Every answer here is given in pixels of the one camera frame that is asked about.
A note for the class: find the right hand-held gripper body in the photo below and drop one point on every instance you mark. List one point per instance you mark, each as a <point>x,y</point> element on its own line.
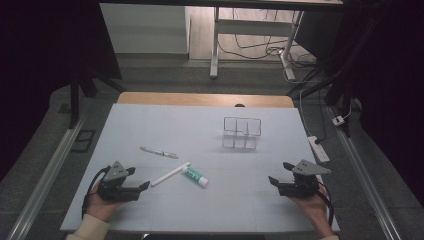
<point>300,188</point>

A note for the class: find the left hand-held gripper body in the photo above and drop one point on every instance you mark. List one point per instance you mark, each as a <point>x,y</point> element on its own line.
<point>115,191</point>

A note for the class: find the white pen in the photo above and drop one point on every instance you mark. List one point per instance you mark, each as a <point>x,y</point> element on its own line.
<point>170,174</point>

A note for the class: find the silver pen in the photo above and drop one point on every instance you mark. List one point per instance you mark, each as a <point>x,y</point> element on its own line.
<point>159,152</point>

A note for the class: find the green and white glue stick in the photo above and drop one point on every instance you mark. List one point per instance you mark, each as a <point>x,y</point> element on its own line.
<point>195,176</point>

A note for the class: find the clear plastic organizer box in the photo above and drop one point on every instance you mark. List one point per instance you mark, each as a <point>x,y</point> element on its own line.
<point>241,133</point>

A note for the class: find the person's left hand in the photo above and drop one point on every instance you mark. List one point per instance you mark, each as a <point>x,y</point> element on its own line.
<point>100,208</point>

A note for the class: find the person's right hand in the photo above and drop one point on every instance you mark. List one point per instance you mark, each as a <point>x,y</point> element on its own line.
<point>316,210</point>

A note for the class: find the white power strip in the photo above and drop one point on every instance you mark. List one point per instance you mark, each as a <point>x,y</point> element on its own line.
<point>319,150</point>

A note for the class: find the pale blue table mat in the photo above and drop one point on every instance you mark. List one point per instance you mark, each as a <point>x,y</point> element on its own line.
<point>133,123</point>

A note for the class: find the small white adapter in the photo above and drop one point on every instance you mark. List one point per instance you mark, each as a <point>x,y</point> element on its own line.
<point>338,120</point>

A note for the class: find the black metal stand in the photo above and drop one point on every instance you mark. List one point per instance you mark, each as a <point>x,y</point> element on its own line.
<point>333,95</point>

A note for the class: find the black tripod stand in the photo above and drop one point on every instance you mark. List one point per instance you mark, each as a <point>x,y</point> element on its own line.
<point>74,106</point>

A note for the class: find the dark curtain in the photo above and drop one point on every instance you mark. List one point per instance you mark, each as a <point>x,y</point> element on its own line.
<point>393,83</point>
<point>33,66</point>

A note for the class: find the white-legged desk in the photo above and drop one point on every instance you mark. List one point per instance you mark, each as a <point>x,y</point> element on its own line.
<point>214,50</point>

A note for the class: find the aluminium rail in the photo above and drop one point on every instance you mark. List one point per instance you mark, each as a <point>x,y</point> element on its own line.
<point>43,180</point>
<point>363,173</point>

